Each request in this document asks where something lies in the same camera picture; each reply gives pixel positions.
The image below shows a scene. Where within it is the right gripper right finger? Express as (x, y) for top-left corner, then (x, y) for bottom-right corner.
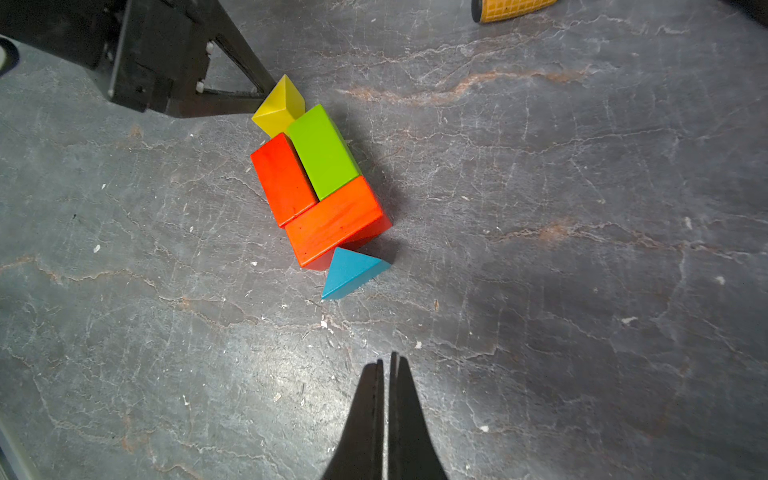
(387, 352), (448, 480)

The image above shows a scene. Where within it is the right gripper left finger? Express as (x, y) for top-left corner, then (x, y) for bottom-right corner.
(322, 360), (384, 480)

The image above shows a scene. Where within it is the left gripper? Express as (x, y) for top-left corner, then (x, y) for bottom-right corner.
(1, 1), (276, 118)

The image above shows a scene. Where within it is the yellow small block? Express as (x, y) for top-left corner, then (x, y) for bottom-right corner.
(252, 75), (306, 138)

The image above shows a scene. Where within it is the green rectangular block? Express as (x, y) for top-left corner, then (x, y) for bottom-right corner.
(286, 105), (361, 200)

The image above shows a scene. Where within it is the red block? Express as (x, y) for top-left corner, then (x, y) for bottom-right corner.
(251, 133), (319, 228)
(285, 176), (392, 271)

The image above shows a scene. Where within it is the teal small block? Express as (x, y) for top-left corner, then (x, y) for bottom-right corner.
(322, 247), (391, 300)

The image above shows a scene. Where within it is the small wooden-handled screwdriver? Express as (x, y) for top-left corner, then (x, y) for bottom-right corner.
(471, 0), (557, 24)

